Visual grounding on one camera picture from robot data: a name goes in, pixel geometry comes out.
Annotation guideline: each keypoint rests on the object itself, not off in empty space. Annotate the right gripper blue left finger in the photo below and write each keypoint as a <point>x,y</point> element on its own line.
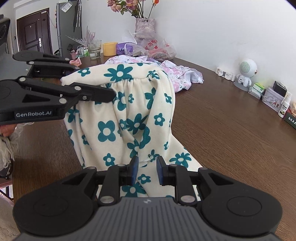
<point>113,179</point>

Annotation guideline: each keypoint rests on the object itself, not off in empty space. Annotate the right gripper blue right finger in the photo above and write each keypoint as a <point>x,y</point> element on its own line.
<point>181,179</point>

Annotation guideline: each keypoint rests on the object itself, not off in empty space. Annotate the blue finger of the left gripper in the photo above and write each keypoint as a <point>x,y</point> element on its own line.
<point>48,66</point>
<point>77,92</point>

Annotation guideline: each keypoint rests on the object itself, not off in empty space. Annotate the cream teal flower dress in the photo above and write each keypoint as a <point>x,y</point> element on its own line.
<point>137,122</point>

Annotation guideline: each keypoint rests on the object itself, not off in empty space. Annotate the person's left hand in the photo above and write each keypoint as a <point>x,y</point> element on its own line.
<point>7,130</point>

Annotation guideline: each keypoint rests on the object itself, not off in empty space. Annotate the pink crumpled wrapper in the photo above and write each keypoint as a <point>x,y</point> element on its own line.
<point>77,62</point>

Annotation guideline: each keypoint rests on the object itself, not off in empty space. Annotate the pink small cup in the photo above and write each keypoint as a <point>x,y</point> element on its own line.
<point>73,55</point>

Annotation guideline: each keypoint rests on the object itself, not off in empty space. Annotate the dark brown entrance door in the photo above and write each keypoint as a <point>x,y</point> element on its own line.
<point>34,33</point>

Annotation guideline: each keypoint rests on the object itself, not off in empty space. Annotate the white knit sleeve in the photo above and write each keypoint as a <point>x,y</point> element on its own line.
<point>9,145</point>

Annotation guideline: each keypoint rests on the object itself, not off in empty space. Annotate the clear drinking glass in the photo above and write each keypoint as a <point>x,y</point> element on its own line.
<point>94,49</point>

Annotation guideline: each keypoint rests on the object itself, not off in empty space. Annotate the yellow plastic cup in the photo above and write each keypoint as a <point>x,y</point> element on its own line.
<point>109,49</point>

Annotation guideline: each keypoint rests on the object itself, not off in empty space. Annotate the lavender dried sprigs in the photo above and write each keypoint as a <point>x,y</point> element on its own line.
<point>89,38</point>

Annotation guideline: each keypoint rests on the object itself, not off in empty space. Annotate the grey refrigerator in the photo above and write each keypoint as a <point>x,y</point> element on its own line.
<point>68,27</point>

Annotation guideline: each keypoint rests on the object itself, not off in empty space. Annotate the purple tissue pack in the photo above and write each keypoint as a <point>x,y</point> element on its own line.
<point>128,48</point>

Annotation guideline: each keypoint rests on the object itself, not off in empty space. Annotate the white tissue paper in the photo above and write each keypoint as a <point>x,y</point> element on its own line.
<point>127,37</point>

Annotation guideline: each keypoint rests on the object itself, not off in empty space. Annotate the red printed plastic bag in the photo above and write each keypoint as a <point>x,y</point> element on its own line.
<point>152,45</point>

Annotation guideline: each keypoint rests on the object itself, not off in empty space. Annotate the pink wrapped vase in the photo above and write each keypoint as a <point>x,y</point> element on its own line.
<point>144,28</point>

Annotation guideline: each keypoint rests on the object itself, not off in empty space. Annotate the pink floral dress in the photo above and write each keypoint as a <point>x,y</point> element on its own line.
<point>181,77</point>

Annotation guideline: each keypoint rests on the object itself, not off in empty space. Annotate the dried pink rose bouquet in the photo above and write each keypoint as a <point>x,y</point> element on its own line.
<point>134,7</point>

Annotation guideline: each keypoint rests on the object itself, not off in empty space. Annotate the green white small boxes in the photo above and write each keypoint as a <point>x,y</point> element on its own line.
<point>257,90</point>

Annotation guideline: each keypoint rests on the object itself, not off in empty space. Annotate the grey printed tin box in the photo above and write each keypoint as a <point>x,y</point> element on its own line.
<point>272,99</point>

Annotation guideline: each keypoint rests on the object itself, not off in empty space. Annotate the white spray bottle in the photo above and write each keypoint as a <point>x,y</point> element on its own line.
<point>285,105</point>

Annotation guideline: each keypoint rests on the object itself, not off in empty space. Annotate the white robot figurine speaker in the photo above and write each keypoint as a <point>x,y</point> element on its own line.
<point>247,70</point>

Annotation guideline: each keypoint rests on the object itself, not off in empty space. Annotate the black red flat box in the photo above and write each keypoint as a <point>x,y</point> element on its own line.
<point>290,118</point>

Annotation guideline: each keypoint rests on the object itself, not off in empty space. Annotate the black small box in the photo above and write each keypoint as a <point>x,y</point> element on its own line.
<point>279,88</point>

